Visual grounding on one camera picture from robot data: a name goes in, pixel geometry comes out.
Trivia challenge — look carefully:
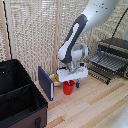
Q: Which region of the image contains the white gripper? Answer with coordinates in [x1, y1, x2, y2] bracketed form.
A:
[55, 65, 90, 89]

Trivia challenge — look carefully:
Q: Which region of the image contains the red plastic cup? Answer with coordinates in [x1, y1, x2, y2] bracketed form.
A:
[62, 79, 76, 96]

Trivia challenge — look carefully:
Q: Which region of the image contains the black toaster oven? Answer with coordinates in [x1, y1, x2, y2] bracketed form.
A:
[96, 37, 128, 80]

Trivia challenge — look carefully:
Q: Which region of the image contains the yellow banana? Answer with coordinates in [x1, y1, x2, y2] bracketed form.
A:
[51, 73, 61, 84]

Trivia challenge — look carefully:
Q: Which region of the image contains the white bowl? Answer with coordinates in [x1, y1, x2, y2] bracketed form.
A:
[49, 73, 64, 88]

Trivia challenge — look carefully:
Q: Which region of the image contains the blue yellow box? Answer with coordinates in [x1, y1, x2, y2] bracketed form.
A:
[37, 65, 55, 102]

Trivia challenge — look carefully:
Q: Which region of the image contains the black fabric storage box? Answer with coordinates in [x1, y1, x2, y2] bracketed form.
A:
[0, 59, 50, 128]

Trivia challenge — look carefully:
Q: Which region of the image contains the beige woven blind backdrop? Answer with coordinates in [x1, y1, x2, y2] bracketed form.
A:
[0, 0, 128, 83]

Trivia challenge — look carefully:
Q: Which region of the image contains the black wire oven rack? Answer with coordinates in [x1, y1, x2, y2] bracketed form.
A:
[87, 68, 112, 85]

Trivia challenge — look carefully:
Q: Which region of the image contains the wooden post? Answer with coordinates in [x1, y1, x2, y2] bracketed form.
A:
[53, 0, 62, 76]

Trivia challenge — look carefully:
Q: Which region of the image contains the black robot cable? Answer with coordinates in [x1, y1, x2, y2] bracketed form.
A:
[109, 5, 128, 42]

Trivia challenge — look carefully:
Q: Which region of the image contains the black vertical frame bar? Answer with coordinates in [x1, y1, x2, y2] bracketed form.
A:
[2, 0, 13, 62]

